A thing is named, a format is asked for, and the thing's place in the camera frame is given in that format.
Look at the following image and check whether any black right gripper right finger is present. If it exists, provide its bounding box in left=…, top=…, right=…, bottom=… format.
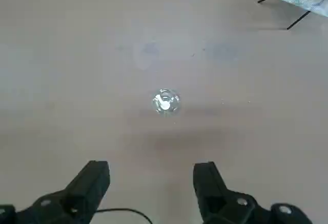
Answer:
left=192, top=161, right=314, bottom=224

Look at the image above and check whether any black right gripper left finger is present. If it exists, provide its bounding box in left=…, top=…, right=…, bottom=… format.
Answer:
left=0, top=160, right=111, bottom=224

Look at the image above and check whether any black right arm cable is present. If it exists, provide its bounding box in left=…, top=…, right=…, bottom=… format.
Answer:
left=95, top=208, right=154, bottom=224

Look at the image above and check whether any clear glass alcohol lamp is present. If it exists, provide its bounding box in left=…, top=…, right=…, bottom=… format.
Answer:
left=151, top=88, right=181, bottom=117

